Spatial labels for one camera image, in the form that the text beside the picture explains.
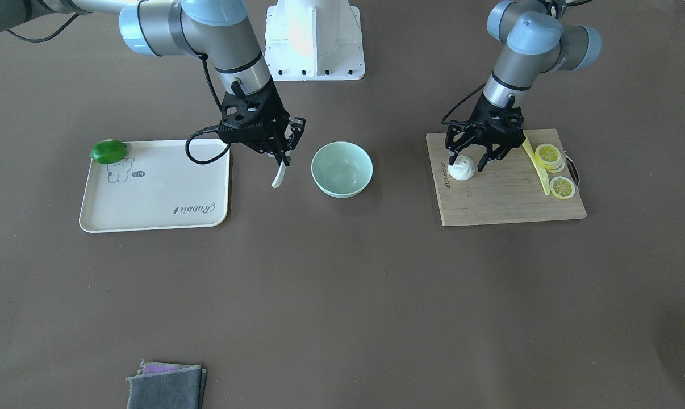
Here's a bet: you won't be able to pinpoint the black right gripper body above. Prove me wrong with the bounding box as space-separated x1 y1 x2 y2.
219 80 290 155

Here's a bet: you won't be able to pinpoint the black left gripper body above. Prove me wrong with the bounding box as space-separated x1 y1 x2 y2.
446 94 525 148

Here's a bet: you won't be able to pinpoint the white steamed bun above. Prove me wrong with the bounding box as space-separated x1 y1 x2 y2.
448 155 477 181

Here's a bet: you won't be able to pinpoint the white ceramic soup spoon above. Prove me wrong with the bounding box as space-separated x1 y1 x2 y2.
272 160 286 189

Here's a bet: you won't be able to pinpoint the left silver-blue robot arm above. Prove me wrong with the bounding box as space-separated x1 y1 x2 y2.
442 1 602 170

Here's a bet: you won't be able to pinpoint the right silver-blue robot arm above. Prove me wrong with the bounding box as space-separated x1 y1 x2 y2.
0 1 304 170

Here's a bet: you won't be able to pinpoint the mint green bowl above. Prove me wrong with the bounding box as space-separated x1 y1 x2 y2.
311 141 373 198

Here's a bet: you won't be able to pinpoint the yellow plastic knife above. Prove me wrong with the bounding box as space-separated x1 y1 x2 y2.
522 136 551 196

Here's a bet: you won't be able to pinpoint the bamboo cutting board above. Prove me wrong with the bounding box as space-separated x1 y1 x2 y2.
426 133 587 226

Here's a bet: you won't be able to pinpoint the stacked lemon slices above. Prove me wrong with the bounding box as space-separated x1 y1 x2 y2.
534 143 566 173

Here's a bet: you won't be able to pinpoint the lemon slice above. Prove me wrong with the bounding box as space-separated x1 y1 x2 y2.
550 176 577 200

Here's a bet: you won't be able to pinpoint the cream Rabbit serving tray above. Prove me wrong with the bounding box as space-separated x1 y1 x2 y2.
78 140 231 233

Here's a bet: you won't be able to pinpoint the grey and purple folded cloth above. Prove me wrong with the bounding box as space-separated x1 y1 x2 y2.
126 360 207 408

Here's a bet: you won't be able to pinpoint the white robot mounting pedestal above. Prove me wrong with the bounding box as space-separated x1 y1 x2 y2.
265 1 366 81

